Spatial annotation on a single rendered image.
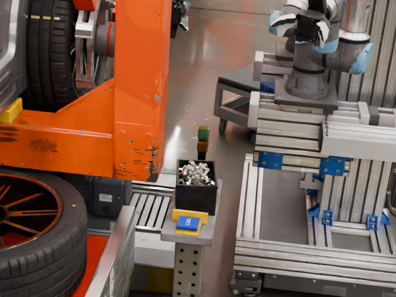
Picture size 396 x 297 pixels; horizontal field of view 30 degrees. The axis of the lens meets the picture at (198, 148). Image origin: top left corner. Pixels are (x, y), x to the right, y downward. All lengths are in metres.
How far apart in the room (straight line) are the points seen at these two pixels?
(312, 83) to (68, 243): 1.00
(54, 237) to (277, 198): 1.21
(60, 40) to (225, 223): 1.21
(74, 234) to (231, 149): 1.90
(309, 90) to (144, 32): 0.63
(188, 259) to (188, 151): 1.47
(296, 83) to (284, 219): 0.67
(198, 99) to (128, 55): 2.37
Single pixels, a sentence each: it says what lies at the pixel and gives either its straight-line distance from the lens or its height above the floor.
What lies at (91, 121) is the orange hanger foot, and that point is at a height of 0.72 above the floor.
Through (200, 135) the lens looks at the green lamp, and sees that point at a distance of 2.69.
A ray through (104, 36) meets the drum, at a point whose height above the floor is 0.88.
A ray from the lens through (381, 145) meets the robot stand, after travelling 2.60.
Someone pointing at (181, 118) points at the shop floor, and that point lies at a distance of 4.46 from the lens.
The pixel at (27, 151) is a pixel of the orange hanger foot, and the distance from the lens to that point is 2.66.
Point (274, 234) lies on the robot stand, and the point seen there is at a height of 0.21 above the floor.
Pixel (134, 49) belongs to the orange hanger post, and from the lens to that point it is 2.42.
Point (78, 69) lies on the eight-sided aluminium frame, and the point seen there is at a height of 0.81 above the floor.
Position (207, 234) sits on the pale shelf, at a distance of 2.45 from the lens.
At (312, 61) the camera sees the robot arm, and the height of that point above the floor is 0.95.
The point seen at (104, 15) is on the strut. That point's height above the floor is 0.95.
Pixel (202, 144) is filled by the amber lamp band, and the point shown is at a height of 0.60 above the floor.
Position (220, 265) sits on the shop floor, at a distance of 3.11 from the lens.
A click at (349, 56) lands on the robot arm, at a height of 1.00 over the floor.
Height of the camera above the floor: 1.74
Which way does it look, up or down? 25 degrees down
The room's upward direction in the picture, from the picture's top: 4 degrees clockwise
